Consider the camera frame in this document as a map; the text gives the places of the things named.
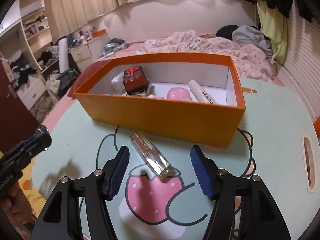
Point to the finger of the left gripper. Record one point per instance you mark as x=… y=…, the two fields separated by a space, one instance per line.
x=40 y=141

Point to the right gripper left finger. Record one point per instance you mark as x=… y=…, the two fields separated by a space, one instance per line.
x=60 y=216

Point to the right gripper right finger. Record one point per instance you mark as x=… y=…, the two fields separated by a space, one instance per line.
x=244 y=207

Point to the clear plastic wrap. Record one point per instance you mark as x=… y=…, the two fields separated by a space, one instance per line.
x=117 y=84

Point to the dark red mahjong block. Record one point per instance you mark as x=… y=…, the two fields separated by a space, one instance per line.
x=134 y=80

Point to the white cream tube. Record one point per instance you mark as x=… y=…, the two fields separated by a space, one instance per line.
x=200 y=93

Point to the pink heart-shaped case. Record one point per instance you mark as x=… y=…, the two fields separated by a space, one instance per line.
x=179 y=94

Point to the brown playing card box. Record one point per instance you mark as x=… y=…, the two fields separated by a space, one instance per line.
x=143 y=92

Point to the person's left hand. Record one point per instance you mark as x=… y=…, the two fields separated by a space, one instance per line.
x=18 y=204

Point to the white paper roll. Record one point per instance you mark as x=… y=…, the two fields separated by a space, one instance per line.
x=63 y=54

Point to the white bedside drawer unit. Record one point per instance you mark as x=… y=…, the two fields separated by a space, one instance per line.
x=86 y=54

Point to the gold glass perfume bottle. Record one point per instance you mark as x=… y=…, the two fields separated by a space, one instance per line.
x=153 y=158

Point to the orange bottle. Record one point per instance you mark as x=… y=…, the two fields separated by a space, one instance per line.
x=316 y=125

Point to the small orange box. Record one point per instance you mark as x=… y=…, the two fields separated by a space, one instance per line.
x=99 y=33

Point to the clothes bundle on bed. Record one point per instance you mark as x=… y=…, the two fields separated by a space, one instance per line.
x=115 y=45

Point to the orange cardboard box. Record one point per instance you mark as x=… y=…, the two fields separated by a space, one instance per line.
x=203 y=123

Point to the pink floral duvet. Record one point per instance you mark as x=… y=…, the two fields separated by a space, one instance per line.
x=250 y=61

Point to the grey clothing pile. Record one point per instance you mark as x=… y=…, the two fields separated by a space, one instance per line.
x=246 y=34

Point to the black clothing on bed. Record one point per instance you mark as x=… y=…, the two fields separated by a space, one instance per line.
x=226 y=31

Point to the light green hanging garment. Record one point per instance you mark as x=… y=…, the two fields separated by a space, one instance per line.
x=274 y=26

